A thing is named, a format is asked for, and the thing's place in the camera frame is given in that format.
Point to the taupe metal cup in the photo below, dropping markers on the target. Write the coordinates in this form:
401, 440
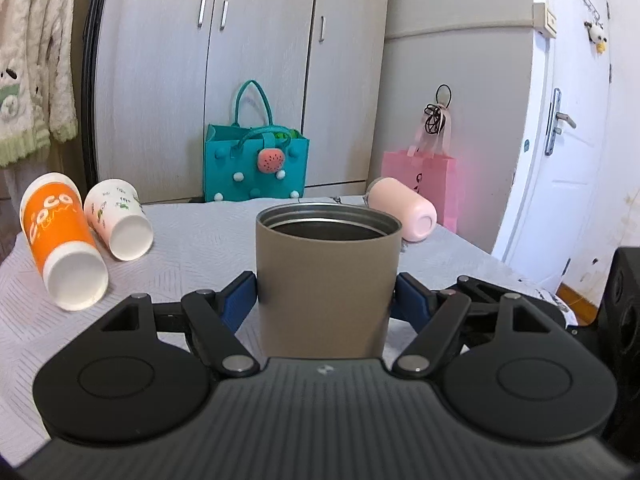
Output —
325, 285

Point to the white fuzzy cardigan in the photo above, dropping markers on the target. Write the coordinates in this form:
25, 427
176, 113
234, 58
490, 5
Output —
35, 50

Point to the beige wall box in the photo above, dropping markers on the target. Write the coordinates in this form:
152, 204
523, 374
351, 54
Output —
546, 20

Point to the white textured tablecloth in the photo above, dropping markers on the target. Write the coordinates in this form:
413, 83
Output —
180, 260

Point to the metal hook rack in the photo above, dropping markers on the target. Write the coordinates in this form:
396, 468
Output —
587, 0

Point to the orange paper cup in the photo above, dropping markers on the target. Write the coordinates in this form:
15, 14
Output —
57, 230

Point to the black metal frame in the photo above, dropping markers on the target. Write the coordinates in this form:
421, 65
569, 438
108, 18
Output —
90, 85

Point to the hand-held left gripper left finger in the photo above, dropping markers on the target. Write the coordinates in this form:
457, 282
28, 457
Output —
241, 291

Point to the pink cup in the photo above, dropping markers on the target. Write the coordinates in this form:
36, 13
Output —
402, 207

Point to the white door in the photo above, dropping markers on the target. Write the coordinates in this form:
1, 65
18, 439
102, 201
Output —
565, 185

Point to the grey wardrobe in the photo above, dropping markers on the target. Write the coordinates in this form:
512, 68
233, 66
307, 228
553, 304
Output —
160, 85

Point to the pink gift bag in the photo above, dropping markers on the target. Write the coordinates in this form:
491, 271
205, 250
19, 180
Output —
435, 185

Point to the teal felt tote bag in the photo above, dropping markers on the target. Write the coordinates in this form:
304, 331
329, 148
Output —
235, 160

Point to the white floral paper cup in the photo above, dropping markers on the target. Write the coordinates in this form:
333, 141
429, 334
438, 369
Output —
117, 217

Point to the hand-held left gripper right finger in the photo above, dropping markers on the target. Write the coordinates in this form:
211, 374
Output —
407, 296

